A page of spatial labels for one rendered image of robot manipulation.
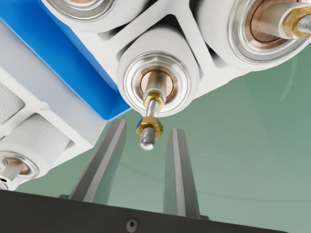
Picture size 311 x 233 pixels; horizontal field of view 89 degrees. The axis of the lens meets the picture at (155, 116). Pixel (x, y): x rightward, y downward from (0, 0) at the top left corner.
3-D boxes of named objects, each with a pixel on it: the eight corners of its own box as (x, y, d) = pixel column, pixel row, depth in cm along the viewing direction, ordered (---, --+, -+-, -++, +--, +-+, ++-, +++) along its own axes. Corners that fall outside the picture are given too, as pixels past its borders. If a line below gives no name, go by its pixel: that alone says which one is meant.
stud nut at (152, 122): (153, 138, 13) (152, 145, 12) (134, 128, 12) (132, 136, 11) (166, 122, 12) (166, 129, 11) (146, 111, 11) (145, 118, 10)
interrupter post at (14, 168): (9, 162, 29) (-8, 178, 26) (15, 157, 28) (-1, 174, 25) (21, 169, 30) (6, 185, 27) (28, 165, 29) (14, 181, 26)
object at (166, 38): (140, 72, 36) (120, 119, 21) (137, 22, 30) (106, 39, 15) (184, 72, 35) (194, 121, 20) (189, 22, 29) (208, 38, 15)
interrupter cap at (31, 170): (-12, 158, 28) (-16, 161, 28) (9, 143, 26) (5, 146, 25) (27, 180, 32) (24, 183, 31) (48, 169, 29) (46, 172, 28)
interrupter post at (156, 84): (146, 94, 19) (142, 109, 16) (146, 74, 17) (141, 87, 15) (167, 95, 19) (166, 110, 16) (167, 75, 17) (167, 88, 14)
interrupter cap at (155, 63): (127, 112, 20) (126, 114, 20) (119, 49, 16) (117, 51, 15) (187, 113, 20) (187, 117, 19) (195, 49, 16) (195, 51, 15)
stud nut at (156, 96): (156, 112, 16) (155, 117, 15) (141, 103, 15) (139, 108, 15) (167, 97, 15) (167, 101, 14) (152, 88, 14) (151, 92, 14)
